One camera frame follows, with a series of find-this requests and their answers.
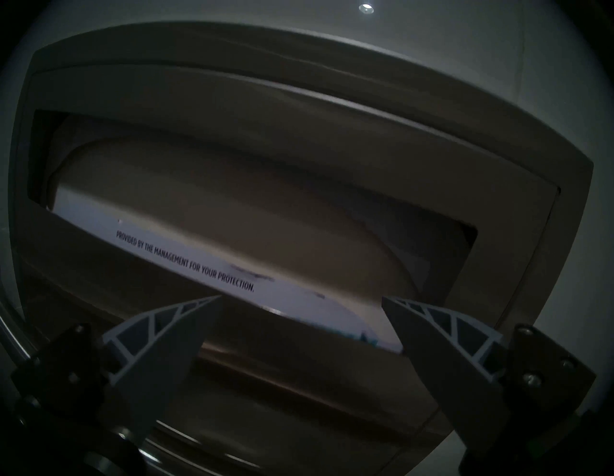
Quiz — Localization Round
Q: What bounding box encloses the white paper toilet seat cover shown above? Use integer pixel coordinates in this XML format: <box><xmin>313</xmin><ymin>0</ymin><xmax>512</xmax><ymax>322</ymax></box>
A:
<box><xmin>53</xmin><ymin>137</ymin><xmax>423</xmax><ymax>317</ymax></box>

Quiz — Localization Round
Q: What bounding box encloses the long steel grab bar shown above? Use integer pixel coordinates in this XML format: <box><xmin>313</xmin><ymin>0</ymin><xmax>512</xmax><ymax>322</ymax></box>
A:
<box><xmin>0</xmin><ymin>297</ymin><xmax>262</xmax><ymax>473</ymax></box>

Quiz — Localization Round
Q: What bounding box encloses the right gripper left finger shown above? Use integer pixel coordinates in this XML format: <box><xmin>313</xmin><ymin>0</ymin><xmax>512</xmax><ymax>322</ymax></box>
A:
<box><xmin>12</xmin><ymin>295</ymin><xmax>224</xmax><ymax>440</ymax></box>

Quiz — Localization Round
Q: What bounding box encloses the stainless steel wall dispenser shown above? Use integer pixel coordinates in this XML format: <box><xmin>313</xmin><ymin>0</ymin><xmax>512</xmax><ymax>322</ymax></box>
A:
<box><xmin>7</xmin><ymin>22</ymin><xmax>595</xmax><ymax>476</ymax></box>

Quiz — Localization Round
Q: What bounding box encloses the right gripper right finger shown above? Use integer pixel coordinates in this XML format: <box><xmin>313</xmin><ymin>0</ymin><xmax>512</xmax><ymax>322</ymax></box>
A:
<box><xmin>382</xmin><ymin>296</ymin><xmax>596</xmax><ymax>454</ymax></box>

